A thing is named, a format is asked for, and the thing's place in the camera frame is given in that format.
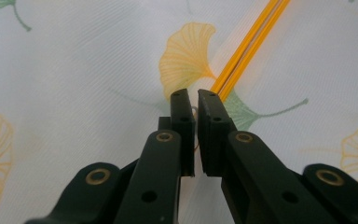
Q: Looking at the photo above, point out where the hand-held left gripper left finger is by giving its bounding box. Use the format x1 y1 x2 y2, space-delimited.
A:
114 88 197 224

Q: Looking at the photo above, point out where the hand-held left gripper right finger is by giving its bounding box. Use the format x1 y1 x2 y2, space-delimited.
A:
197 89 337 224

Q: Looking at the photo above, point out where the white leaf-print zippered fabric bag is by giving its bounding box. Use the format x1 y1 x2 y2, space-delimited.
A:
0 0 358 224

